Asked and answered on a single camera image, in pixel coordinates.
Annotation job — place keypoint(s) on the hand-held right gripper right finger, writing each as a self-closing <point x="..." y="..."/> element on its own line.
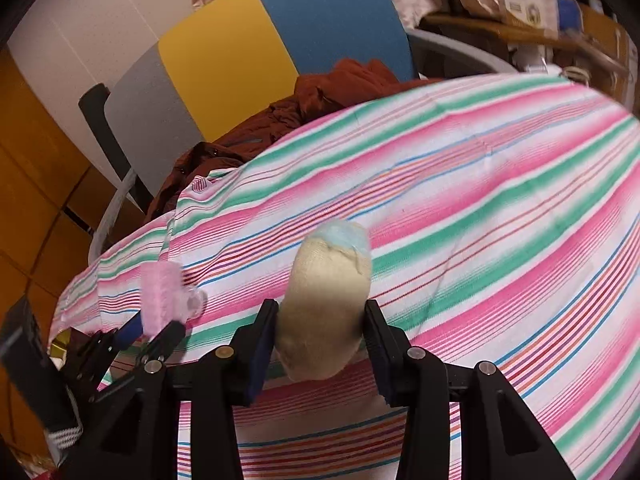
<point x="381" y="355"/>

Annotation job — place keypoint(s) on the cream sock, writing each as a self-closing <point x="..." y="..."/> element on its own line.
<point x="320" y="310"/>

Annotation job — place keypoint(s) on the brown jacket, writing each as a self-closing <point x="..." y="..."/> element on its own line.
<point x="325" y="95"/>

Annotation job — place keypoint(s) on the orange wooden wardrobe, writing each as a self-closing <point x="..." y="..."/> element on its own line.
<point x="30" y="185"/>

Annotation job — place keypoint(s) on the tan cardboard carton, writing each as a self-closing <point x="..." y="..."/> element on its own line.
<point x="602" y="30"/>

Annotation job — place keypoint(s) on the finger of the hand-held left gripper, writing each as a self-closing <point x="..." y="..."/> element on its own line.
<point x="127" y="332"/>
<point x="167" y="339"/>

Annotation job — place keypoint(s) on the black rolled mat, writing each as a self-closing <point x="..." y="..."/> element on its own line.
<point x="100" y="125"/>

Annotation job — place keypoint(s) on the wooden shelf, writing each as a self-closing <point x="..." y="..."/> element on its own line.
<point x="475" y="25"/>

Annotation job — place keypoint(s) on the blue plastic container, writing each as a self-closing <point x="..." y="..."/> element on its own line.
<point x="567" y="10"/>

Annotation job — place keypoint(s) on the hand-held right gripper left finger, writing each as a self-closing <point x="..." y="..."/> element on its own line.
<point x="260" y="355"/>

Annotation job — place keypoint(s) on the grey yellow blue chair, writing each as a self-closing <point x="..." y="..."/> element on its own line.
<point x="225" y="60"/>

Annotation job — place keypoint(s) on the pink green striped tablecloth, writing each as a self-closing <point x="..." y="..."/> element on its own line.
<point x="500" y="210"/>

